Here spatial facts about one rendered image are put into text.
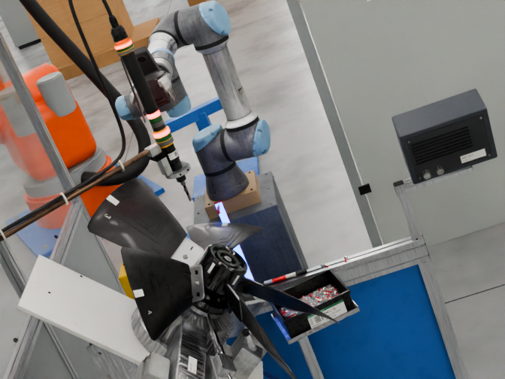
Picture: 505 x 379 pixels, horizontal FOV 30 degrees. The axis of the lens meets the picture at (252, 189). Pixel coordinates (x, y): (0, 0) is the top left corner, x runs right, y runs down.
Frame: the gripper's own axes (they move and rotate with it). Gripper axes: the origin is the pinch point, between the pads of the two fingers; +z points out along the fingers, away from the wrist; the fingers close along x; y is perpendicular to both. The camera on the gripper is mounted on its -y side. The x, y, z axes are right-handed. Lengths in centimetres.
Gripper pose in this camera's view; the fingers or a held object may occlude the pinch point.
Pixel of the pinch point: (149, 93)
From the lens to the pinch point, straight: 243.5
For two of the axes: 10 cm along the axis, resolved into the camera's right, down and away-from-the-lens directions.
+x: -9.4, 3.1, 1.4
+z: 0.1, 4.3, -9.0
